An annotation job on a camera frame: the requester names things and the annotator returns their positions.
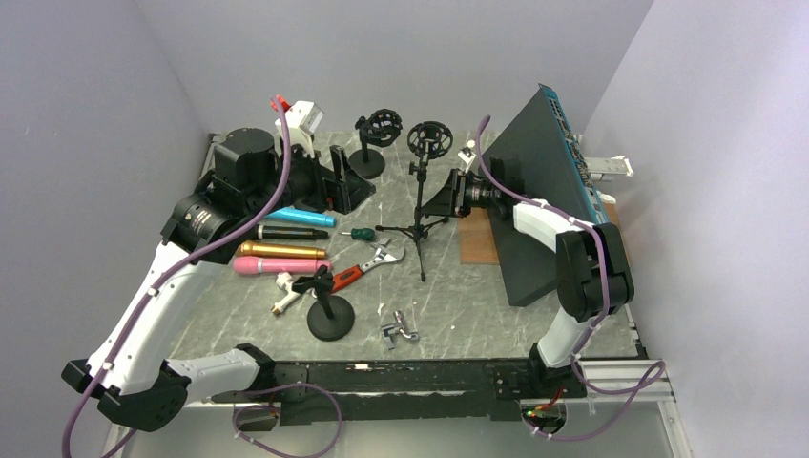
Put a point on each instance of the metal rack bracket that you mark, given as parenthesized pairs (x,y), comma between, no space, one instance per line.
(608,168)

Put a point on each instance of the blue toy microphone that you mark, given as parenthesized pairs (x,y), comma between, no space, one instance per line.
(292,214)

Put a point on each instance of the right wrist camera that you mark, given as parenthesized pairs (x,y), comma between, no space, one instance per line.
(468,156)

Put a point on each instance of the white plastic tap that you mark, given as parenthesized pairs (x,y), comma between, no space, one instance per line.
(292,291)

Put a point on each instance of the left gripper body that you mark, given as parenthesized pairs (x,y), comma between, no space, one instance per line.
(305,182)

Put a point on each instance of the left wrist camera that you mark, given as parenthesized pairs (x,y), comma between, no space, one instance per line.
(303,118)

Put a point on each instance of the gold microphone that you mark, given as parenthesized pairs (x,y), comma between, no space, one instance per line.
(272,250)

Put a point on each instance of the black tripod microphone stand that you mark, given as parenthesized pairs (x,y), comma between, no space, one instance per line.
(426,140)

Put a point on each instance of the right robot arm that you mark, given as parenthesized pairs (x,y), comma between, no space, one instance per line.
(593,276)

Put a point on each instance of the black front microphone stand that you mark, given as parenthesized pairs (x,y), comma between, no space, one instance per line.
(330,317)

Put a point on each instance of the black shock mount stand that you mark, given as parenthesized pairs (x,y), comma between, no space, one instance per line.
(378,130)

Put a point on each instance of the chrome faucet fitting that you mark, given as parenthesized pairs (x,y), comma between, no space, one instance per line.
(397,328)

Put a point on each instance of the black toy microphone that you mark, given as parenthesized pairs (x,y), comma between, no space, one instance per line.
(266,232)

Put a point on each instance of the dark grey network switch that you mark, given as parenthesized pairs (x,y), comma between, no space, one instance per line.
(541,159)

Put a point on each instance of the red handled adjustable wrench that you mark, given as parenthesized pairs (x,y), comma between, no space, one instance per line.
(385,253)

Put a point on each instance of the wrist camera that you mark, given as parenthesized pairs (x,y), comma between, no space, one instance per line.
(303,118)
(468,156)

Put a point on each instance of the wooden board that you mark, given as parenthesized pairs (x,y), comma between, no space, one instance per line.
(475,243)

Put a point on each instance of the green handled screwdriver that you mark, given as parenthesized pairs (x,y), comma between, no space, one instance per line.
(361,234)

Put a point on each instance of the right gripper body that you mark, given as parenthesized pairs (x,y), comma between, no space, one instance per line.
(470,194)

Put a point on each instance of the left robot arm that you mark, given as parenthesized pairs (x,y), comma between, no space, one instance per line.
(132,377)

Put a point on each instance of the pink toy microphone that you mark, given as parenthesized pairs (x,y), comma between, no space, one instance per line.
(250,265)

